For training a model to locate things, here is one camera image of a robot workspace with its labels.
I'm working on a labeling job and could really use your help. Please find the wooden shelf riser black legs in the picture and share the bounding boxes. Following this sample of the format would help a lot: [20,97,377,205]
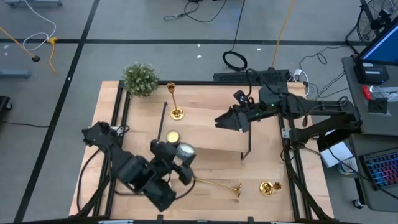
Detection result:
[157,101,252,161]

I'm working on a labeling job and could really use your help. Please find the yellow drop cable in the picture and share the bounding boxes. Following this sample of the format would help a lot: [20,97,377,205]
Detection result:
[271,0,296,70]

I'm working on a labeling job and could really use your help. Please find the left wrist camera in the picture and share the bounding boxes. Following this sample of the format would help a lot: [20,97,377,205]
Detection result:
[150,139,178,163]

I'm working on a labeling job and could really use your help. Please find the white power adapter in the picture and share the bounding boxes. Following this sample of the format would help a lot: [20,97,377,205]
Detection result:
[294,68,310,96]

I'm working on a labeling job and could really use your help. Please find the loose black floor cable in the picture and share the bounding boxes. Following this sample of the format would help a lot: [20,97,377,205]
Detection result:
[163,0,229,24]

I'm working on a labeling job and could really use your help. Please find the thin black floor cable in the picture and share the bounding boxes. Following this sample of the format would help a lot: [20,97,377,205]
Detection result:
[0,119,50,129]

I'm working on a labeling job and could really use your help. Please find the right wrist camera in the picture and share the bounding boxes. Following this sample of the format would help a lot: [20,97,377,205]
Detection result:
[233,89,250,107]

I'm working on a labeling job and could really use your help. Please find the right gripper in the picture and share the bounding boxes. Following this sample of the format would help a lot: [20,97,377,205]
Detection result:
[214,98,278,133]

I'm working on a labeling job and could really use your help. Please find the monitor with blue screen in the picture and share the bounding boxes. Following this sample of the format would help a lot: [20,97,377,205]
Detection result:
[356,18,398,67]

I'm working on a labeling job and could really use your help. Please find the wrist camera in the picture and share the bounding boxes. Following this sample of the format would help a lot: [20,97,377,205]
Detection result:
[233,89,250,107]
[150,139,178,163]

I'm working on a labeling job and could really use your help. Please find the potted green plant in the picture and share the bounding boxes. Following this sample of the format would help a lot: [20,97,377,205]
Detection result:
[121,62,160,99]

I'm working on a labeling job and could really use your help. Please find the black label printer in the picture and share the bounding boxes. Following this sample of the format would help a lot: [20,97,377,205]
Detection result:
[354,61,390,85]

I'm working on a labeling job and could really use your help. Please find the white box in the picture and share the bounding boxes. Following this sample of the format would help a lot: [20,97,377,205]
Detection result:
[320,141,354,169]

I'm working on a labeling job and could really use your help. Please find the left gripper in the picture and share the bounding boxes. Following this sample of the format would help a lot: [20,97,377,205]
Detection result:
[148,160,196,187]

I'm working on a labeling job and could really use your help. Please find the small black desk box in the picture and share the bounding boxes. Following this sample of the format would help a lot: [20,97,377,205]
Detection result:
[368,98,389,114]

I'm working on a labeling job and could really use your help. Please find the yellow floor cable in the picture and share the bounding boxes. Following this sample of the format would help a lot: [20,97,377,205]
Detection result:
[0,26,59,74]

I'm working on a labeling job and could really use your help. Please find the black coiled cable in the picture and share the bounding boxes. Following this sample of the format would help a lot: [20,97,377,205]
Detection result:
[222,0,249,72]

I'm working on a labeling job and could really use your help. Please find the grey metal bar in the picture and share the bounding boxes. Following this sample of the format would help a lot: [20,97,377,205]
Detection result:
[0,68,31,79]

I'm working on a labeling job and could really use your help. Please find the short gold candle holder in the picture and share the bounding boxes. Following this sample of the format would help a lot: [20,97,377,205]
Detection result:
[259,180,284,197]

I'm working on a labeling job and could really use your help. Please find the backlit rainbow keyboard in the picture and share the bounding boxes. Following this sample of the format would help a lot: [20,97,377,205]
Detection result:
[360,148,398,190]

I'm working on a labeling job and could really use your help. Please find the white floor cable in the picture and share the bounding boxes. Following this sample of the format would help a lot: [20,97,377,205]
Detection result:
[23,0,57,52]

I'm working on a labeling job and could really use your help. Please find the blue white patterned vase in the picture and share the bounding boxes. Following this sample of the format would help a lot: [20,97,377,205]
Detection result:
[176,142,197,163]

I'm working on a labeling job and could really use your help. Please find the white tape roll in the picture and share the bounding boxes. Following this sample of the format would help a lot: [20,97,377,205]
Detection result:
[337,157,358,175]

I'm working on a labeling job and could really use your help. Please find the grey desk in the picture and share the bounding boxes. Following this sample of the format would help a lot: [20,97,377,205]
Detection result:
[341,55,398,138]

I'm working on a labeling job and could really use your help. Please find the grey cart base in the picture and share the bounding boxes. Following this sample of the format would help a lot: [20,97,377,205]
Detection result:
[4,0,63,9]

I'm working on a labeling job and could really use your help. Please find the black aluminium table frame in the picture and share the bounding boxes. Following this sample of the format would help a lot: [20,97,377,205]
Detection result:
[68,79,336,224]

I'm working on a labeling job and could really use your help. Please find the black floor fan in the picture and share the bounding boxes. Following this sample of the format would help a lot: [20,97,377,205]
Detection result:
[345,0,398,54]

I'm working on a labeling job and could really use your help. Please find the black power cables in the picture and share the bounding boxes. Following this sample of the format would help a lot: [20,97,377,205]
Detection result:
[298,46,351,105]

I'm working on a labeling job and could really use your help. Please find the tall gold candlestick holder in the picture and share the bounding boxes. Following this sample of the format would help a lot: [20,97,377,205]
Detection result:
[193,176,243,198]
[166,82,185,121]

